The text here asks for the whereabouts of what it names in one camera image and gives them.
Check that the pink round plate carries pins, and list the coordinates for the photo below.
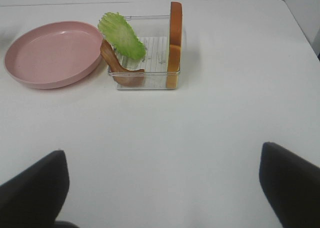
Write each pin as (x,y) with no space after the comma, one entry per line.
(54,55)

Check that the toast bread slice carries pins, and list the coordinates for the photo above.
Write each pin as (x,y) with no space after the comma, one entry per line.
(175,43)

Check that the green lettuce leaf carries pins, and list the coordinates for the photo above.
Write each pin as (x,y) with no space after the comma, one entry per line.
(121,35)

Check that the clear right plastic container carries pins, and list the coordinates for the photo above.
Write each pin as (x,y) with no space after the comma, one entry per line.
(153,32)

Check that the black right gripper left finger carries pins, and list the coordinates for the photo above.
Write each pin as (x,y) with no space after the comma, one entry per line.
(35,197)

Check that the brown bacon strip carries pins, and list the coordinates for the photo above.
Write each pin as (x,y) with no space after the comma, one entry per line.
(122,76)

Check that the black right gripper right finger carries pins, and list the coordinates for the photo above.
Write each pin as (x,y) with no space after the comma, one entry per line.
(291,185)

